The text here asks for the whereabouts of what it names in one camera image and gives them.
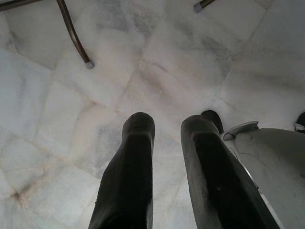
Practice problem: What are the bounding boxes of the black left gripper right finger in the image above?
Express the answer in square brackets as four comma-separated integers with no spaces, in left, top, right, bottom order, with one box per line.
[180,114,281,229]

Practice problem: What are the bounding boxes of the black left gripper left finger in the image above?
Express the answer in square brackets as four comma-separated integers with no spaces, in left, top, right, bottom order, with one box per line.
[88,113,156,229]

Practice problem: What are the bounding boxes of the black left robot foot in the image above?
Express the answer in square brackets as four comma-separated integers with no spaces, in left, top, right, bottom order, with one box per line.
[201,110,224,135]

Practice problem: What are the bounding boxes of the black robot foot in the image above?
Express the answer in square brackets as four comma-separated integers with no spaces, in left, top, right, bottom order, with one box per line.
[293,114,305,132]
[201,110,224,135]

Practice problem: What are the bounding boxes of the white left robot leg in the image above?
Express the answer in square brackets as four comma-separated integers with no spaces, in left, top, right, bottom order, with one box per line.
[221,121,305,229]

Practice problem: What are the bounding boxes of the black right robot foot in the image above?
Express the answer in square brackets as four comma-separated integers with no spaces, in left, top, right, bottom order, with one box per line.
[293,114,305,132]

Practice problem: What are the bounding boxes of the brown metal chair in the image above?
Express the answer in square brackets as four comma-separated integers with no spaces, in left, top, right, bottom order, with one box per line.
[0,0,216,70]

